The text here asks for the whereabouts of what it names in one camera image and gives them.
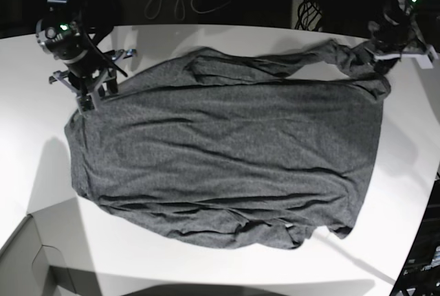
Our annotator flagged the dark grey t-shirt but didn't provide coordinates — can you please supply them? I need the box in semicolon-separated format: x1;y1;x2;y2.
65;41;391;249

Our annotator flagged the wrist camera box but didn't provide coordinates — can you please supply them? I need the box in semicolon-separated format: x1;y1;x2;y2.
76;95;95;114
417;51;439;69

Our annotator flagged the black cable bundle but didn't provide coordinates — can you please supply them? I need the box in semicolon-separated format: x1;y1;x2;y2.
296;0;324;32

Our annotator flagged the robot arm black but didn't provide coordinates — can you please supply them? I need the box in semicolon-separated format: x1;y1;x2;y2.
35;0;130;100
367;0;439;69

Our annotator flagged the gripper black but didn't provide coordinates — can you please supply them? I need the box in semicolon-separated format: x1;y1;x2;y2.
48;51;119;98
369;27;439;73

